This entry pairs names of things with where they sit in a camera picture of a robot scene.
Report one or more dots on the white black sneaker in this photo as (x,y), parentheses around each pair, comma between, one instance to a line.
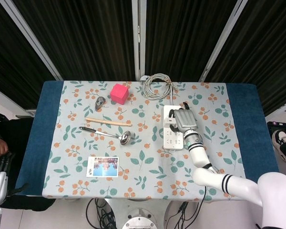
(280,138)

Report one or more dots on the bystander black clothes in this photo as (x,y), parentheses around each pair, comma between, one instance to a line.
(19,133)

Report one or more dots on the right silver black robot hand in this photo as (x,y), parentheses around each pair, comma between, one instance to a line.
(186,119)

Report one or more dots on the pink foam cube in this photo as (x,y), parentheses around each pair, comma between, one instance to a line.
(119,94)

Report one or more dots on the silver white robot base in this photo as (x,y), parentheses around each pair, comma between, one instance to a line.
(139,219)

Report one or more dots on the picture postcard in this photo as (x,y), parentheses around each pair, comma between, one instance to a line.
(105,168)

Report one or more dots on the floral fruit print tablecloth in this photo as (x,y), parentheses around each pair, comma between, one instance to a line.
(143,167)

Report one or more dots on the white metal frame post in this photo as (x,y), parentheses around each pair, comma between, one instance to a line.
(138,35)
(33,43)
(222,40)

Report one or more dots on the blue table cover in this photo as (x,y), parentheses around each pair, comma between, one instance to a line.
(38,131)

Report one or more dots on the stainless steel ladle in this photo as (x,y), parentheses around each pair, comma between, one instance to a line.
(125,138)

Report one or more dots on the wooden stick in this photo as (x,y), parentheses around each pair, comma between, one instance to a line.
(105,121)

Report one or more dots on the black pleated curtain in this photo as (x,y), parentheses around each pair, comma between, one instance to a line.
(85,40)
(264,59)
(9,59)
(181,40)

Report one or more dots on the black device with coloured dots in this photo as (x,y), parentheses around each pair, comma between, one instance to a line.
(281,124)

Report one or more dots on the white power strip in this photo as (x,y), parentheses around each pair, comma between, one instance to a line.
(172,143)

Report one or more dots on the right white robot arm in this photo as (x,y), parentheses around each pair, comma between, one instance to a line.
(200,152)

